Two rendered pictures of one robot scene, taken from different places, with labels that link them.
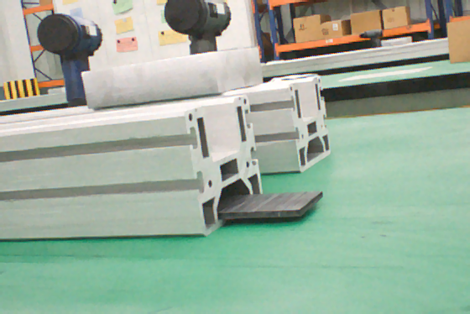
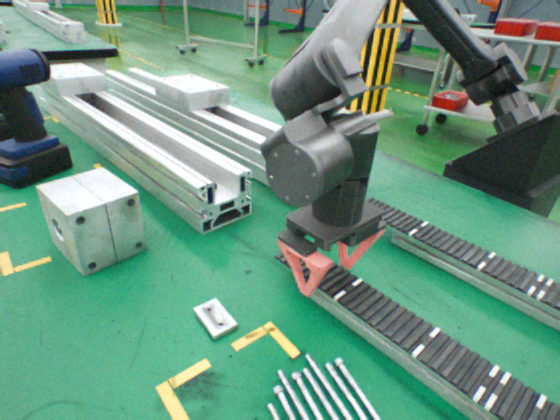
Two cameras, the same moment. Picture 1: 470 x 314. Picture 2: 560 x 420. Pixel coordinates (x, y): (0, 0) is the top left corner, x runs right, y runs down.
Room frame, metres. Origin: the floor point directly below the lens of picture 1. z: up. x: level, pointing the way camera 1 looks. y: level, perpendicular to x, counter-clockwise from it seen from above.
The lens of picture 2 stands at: (1.38, 0.96, 1.12)
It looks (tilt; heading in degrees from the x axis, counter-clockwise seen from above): 31 degrees down; 201
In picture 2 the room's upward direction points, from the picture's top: 4 degrees clockwise
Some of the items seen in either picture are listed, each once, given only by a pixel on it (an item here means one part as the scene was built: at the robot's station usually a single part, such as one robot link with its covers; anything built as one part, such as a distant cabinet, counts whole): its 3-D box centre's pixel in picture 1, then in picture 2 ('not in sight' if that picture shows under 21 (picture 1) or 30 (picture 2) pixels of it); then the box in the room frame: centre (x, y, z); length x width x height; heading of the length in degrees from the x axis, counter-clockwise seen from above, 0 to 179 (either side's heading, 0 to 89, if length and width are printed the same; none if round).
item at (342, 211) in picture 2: not in sight; (338, 198); (1.02, 0.89, 0.92); 0.10 x 0.07 x 0.07; 157
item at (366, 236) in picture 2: not in sight; (343, 242); (0.99, 0.90, 0.85); 0.07 x 0.07 x 0.09; 67
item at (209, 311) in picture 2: not in sight; (215, 318); (1.12, 0.78, 0.78); 0.05 x 0.03 x 0.01; 61
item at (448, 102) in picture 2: not in sight; (491, 81); (-2.34, 1.31, 0.50); 1.03 x 0.55 x 1.01; 74
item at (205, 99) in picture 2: not in sight; (191, 96); (0.60, 0.40, 0.87); 0.16 x 0.11 x 0.07; 67
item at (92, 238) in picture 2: not in sight; (103, 215); (1.06, 0.57, 0.83); 0.11 x 0.10 x 0.10; 160
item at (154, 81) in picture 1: (177, 90); (72, 84); (0.68, 0.10, 0.87); 0.16 x 0.11 x 0.07; 67
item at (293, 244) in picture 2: not in sight; (316, 258); (1.04, 0.88, 0.85); 0.07 x 0.07 x 0.09; 67
